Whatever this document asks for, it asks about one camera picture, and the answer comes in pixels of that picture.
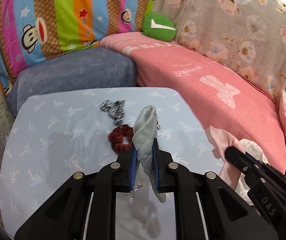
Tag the pink tissue paper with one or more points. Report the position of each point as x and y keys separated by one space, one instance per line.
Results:
x=220 y=139

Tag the green round checkmark cushion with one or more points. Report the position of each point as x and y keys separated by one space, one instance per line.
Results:
x=159 y=27

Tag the grey cloth pouch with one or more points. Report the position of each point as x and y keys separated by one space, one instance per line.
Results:
x=145 y=131

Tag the pink bow print blanket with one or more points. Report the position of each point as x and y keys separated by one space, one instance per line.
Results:
x=217 y=96

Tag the dark blue plush pillow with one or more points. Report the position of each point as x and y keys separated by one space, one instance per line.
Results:
x=83 y=69

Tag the dark red velvet scrunchie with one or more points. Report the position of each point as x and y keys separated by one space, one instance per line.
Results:
x=121 y=138

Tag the grey floral quilt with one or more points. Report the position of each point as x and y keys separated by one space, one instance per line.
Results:
x=247 y=36

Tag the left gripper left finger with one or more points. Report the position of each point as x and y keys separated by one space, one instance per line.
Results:
x=84 y=207

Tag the colourful monkey print quilt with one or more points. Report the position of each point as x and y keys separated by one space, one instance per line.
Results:
x=32 y=31

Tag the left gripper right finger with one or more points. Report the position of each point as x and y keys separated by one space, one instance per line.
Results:
x=205 y=206

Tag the white lined trash bin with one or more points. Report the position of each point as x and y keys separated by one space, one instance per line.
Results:
x=255 y=153

